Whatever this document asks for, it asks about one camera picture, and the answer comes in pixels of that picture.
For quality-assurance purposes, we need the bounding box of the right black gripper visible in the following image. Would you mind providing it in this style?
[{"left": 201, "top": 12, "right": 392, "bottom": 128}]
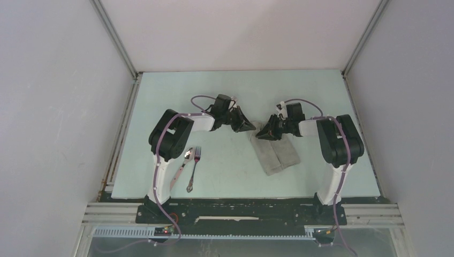
[{"left": 256, "top": 113, "right": 293, "bottom": 140}]

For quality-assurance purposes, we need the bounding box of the right aluminium frame post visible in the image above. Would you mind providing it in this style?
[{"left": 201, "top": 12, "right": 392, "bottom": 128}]
[{"left": 342, "top": 0, "right": 391, "bottom": 78}]

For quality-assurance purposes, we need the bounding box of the white cable duct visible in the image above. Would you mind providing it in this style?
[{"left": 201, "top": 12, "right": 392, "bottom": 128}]
[{"left": 92, "top": 226, "right": 334, "bottom": 240}]

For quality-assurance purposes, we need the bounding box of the iridescent fork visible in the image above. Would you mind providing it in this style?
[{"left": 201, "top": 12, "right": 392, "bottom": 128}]
[{"left": 186, "top": 146, "right": 201, "bottom": 193}]

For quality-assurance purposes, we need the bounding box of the grey cloth napkin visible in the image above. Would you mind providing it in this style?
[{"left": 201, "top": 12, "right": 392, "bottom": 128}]
[{"left": 247, "top": 121, "right": 301, "bottom": 176}]

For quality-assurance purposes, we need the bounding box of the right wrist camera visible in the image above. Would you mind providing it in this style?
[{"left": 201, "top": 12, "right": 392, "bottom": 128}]
[{"left": 276, "top": 101, "right": 287, "bottom": 118}]

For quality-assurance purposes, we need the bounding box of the silver spoon pink handle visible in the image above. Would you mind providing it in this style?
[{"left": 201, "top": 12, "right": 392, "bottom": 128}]
[{"left": 170, "top": 147, "right": 195, "bottom": 190}]

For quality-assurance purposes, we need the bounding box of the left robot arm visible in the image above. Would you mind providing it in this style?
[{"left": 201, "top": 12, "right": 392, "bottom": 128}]
[{"left": 147, "top": 94, "right": 255, "bottom": 223}]

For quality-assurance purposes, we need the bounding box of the aluminium frame post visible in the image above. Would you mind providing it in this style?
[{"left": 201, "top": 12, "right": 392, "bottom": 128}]
[
  {"left": 90, "top": 0, "right": 139, "bottom": 80},
  {"left": 342, "top": 0, "right": 391, "bottom": 78}
]

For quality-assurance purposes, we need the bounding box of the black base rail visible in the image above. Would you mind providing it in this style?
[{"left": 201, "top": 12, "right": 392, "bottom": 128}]
[{"left": 135, "top": 198, "right": 347, "bottom": 235}]

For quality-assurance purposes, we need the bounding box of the left aluminium frame post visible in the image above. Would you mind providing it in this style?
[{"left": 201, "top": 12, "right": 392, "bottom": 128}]
[{"left": 90, "top": 0, "right": 139, "bottom": 80}]

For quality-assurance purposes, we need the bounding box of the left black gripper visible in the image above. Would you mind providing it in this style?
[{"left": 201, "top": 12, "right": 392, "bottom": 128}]
[{"left": 221, "top": 106, "right": 256, "bottom": 133}]

